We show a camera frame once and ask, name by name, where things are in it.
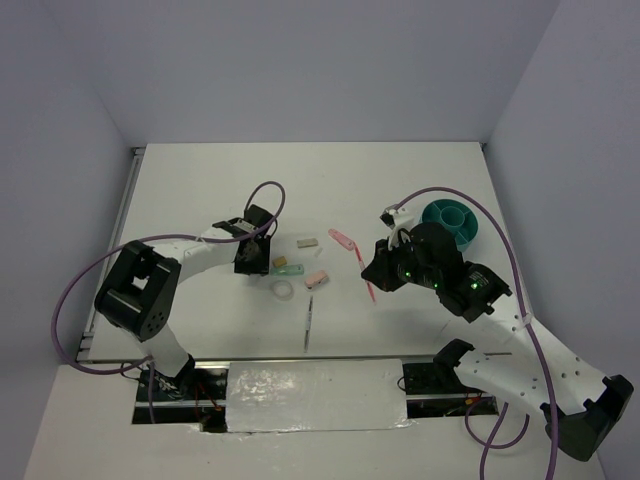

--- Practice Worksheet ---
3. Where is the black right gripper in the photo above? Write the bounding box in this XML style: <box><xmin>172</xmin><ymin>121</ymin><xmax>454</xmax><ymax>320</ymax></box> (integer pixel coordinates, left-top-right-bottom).
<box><xmin>361</xmin><ymin>233</ymin><xmax>440</xmax><ymax>291</ymax></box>

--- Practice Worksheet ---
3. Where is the red highlighter pen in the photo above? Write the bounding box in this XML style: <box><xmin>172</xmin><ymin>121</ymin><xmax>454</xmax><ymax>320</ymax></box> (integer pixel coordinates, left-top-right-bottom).
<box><xmin>353</xmin><ymin>240</ymin><xmax>377</xmax><ymax>304</ymax></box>

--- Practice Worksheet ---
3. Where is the clear ballpoint pen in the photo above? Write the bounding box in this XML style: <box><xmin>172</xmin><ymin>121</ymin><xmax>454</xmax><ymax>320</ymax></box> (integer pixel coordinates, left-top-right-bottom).
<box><xmin>303</xmin><ymin>295</ymin><xmax>314</xmax><ymax>354</ymax></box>

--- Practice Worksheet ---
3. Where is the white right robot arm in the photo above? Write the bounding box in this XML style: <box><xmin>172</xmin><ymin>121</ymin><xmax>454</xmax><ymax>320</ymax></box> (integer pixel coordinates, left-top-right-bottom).
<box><xmin>362</xmin><ymin>223</ymin><xmax>634</xmax><ymax>462</ymax></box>

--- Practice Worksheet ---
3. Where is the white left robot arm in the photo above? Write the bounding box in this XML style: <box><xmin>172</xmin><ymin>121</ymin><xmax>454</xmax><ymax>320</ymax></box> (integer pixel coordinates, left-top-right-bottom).
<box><xmin>94</xmin><ymin>204</ymin><xmax>276</xmax><ymax>399</ymax></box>

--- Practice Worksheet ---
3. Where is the yellow eraser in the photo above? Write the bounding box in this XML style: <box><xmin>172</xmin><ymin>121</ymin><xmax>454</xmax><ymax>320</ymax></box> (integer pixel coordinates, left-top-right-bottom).
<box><xmin>272</xmin><ymin>256</ymin><xmax>287</xmax><ymax>268</ymax></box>

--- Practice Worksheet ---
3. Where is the green correction tape dispenser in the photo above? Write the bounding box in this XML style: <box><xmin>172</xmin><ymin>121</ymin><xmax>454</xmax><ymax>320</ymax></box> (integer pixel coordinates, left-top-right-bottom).
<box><xmin>270</xmin><ymin>264</ymin><xmax>305</xmax><ymax>276</ymax></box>

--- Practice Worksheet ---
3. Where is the clear tape roll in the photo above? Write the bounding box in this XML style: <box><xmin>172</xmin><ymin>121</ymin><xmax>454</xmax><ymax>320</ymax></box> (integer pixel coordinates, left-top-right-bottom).
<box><xmin>270</xmin><ymin>280</ymin><xmax>294</xmax><ymax>301</ymax></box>

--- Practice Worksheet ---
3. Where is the grey rectangular eraser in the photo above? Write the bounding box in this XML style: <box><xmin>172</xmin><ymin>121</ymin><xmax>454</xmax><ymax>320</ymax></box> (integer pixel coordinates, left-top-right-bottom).
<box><xmin>296</xmin><ymin>238</ymin><xmax>318</xmax><ymax>249</ymax></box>

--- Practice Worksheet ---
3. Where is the pink correction tape dispenser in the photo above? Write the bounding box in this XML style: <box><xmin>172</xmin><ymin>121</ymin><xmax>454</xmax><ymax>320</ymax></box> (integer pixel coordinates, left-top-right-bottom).
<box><xmin>328</xmin><ymin>229</ymin><xmax>355</xmax><ymax>251</ymax></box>

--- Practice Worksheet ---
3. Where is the teal round desk organizer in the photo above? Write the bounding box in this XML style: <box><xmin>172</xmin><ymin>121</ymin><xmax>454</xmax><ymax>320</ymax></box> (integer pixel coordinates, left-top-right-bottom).
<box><xmin>421</xmin><ymin>199</ymin><xmax>479</xmax><ymax>253</ymax></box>

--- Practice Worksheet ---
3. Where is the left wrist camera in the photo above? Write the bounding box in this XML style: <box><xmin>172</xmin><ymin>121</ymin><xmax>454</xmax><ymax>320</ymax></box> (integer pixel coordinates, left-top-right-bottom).
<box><xmin>212</xmin><ymin>217</ymin><xmax>256</xmax><ymax>238</ymax></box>

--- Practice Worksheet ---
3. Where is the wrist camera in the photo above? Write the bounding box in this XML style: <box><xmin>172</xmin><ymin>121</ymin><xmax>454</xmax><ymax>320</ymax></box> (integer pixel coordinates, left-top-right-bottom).
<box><xmin>380</xmin><ymin>205</ymin><xmax>415</xmax><ymax>245</ymax></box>
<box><xmin>212</xmin><ymin>217</ymin><xmax>256</xmax><ymax>238</ymax></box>

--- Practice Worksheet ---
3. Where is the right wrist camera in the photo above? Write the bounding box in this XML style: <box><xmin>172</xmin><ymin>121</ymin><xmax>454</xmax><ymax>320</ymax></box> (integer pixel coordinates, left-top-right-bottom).
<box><xmin>380</xmin><ymin>205</ymin><xmax>415</xmax><ymax>245</ymax></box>

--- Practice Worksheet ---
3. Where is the aluminium table rail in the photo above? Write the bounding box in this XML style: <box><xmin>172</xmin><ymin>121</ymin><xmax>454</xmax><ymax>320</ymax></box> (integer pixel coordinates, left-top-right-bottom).
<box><xmin>74</xmin><ymin>145</ymin><xmax>146</xmax><ymax>362</ymax></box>

